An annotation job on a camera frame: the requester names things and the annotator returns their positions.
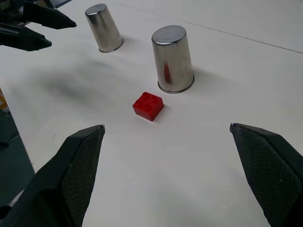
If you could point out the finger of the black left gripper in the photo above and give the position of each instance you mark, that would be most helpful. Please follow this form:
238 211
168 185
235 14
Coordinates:
26 39
49 16

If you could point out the orange box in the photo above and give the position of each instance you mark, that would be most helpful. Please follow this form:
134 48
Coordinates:
2 100

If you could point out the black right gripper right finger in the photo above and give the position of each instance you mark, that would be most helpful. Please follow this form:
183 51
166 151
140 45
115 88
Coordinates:
274 175

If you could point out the steel cup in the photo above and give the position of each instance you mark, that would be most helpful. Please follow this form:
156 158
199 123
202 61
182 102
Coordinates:
103 28
174 59

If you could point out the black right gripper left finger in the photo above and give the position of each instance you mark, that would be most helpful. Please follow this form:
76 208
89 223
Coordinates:
59 179

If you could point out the red toy building brick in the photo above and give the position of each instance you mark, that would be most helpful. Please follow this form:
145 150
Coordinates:
148 107

